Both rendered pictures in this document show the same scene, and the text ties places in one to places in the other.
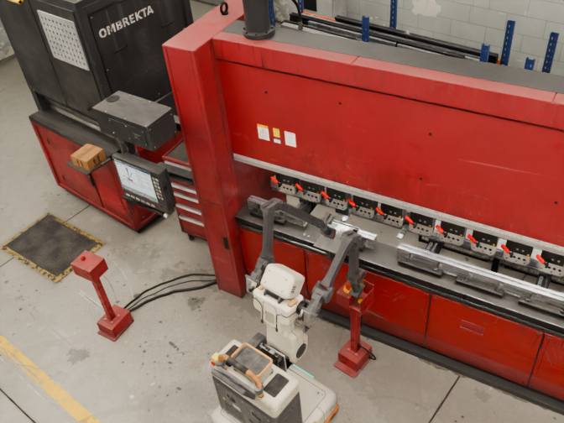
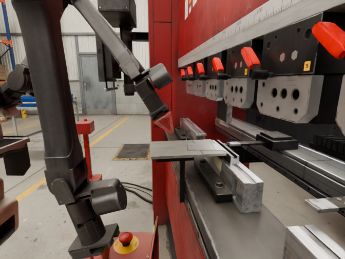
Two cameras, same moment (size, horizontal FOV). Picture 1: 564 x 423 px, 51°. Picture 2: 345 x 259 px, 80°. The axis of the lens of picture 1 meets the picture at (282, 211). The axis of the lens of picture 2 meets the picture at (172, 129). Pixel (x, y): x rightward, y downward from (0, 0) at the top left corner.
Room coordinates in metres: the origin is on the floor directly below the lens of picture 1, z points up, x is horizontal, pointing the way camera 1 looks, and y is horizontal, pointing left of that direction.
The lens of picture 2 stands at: (2.44, -0.86, 1.24)
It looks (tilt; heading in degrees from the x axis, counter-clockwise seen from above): 13 degrees down; 48
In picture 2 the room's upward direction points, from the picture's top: straight up
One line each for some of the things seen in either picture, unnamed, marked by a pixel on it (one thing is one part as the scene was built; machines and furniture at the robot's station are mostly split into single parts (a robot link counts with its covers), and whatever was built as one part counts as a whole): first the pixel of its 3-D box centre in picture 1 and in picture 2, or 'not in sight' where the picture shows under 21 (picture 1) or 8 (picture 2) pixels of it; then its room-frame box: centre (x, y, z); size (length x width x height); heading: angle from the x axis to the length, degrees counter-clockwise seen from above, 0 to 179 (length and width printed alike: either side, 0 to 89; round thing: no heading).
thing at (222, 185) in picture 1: (239, 160); (200, 92); (3.79, 0.29, 1.15); 0.85 x 0.25 x 2.30; 146
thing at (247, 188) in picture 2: (349, 233); (226, 169); (3.07, -0.47, 0.92); 0.39 x 0.06 x 0.10; 56
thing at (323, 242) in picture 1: (333, 237); (184, 148); (2.98, -0.34, 1.00); 0.26 x 0.18 x 0.01; 146
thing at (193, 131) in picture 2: (277, 211); (191, 131); (3.41, 0.03, 0.92); 0.50 x 0.06 x 0.10; 56
